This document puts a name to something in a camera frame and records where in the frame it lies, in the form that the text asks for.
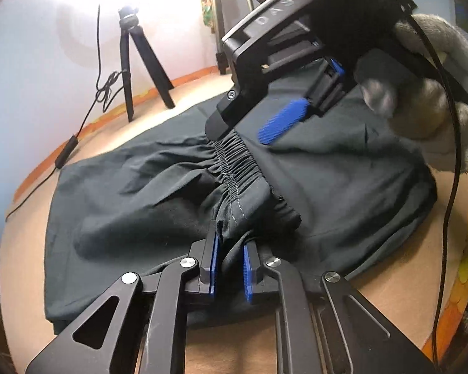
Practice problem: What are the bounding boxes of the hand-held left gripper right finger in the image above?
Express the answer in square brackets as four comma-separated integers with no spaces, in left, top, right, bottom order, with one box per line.
[242,239,437,374]

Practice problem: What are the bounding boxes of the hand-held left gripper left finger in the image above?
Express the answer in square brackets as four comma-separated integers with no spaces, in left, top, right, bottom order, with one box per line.
[25,224,221,374]

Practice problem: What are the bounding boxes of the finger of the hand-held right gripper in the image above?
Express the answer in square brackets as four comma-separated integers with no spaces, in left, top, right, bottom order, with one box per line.
[205,85,274,143]
[258,58,353,146]

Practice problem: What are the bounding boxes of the dark green pants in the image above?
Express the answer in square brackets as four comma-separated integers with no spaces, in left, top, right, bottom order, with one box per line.
[43,66,439,336]

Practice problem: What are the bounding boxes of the person's right hand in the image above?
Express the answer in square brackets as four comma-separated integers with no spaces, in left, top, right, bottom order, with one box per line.
[353,13,468,172]

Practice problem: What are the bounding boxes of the tall folded tripod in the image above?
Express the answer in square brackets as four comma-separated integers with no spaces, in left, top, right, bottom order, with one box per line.
[203,0,254,76]

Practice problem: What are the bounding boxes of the small black tripod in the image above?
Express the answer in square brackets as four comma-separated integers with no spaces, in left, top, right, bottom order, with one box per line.
[117,6,176,122]

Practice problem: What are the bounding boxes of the tan bed cover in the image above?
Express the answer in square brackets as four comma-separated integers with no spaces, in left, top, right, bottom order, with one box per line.
[0,74,468,374]

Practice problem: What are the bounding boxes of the black ring light cable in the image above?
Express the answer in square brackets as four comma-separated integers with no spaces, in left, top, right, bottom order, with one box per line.
[6,4,131,219]

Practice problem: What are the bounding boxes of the black inline cable controller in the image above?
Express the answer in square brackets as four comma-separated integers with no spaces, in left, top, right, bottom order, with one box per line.
[55,136,79,169]

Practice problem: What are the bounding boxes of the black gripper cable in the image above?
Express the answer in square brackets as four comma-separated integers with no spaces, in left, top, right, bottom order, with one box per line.
[406,0,465,367]

